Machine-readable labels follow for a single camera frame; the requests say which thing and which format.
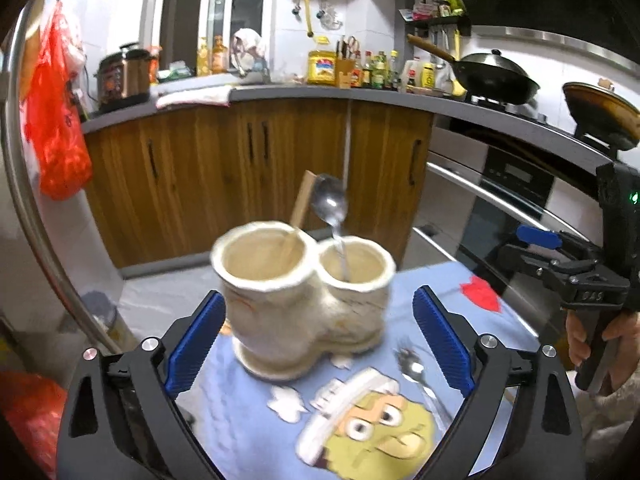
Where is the hanging red plastic bag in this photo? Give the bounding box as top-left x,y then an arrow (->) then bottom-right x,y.
22,2 -> 94,202

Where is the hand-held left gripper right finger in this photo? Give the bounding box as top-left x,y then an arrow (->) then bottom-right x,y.
412,285 -> 586,480

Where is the orange liquid bottle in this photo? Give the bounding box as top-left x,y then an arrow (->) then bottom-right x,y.
211,35 -> 229,76

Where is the brown frying pan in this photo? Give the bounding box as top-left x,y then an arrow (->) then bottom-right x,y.
562,77 -> 640,152

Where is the white cloth on faucet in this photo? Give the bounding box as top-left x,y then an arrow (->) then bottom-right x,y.
231,27 -> 269,62

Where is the person's right forearm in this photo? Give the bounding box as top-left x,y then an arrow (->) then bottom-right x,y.
580,360 -> 640,467

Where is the wooden kitchen cabinet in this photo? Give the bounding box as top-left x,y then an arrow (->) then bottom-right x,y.
82,100 -> 436,269

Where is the row of sauce bottles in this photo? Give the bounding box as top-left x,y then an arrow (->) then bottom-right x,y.
360,50 -> 437,94

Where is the grey kitchen countertop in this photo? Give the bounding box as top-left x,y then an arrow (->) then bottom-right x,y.
80,82 -> 640,173

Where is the blue cartoon printed cloth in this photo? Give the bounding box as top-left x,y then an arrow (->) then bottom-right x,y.
120,260 -> 568,480

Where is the black wall spice shelf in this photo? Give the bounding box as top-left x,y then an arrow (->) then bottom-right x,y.
397,0 -> 473,39

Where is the white dish towel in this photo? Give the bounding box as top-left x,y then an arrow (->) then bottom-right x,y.
156,85 -> 234,110

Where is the crumpled red plastic bag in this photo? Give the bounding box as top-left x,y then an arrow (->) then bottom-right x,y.
0,370 -> 69,477

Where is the person's right hand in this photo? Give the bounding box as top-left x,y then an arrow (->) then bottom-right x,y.
567,310 -> 640,396

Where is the black wok with wooden handle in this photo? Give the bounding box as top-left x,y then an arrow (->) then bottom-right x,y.
407,34 -> 542,106

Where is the built-in steel oven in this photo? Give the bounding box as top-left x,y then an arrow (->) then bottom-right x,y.
405,125 -> 613,321

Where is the yellow cooking oil bottle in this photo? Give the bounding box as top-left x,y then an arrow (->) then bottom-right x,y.
306,50 -> 340,86

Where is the green packet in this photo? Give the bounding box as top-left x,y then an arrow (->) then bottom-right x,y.
157,62 -> 194,84

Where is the electric pressure cooker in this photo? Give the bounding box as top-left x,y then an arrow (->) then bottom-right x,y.
95,42 -> 159,112

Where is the wooden chopstick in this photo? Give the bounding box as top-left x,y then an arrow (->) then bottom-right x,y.
277,170 -> 317,261

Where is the wooden knife block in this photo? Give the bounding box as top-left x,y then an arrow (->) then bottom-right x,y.
335,37 -> 362,89

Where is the metal spoon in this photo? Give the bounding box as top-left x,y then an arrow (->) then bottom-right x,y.
311,174 -> 352,282

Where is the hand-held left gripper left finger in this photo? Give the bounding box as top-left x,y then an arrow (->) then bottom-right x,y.
57,290 -> 228,480

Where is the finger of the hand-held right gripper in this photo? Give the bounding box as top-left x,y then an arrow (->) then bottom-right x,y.
497,242 -> 593,287
516,225 -> 608,266

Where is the cream ceramic double utensil holder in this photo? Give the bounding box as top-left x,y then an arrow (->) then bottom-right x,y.
210,220 -> 397,380

